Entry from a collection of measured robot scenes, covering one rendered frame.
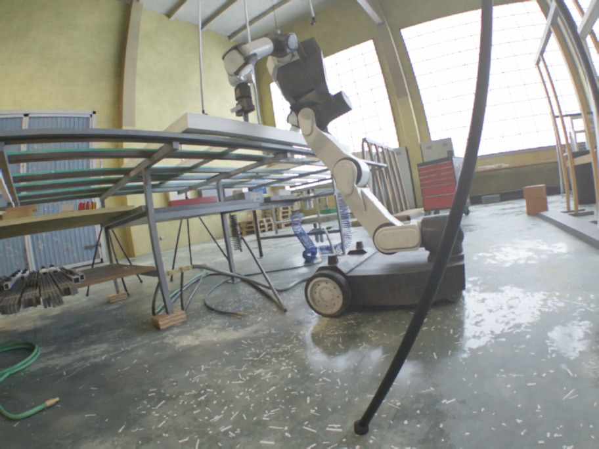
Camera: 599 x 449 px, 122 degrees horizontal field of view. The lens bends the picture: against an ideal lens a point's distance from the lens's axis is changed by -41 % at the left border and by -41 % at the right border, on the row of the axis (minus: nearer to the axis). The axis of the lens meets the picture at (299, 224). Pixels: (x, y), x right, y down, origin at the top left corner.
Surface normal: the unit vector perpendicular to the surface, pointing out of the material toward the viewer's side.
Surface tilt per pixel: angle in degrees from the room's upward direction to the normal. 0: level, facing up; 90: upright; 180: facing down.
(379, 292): 90
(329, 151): 90
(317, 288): 90
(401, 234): 90
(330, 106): 112
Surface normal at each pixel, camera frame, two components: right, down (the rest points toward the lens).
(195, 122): 0.79, -0.10
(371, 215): -0.52, 0.11
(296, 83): -0.14, 0.18
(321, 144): -0.19, 0.40
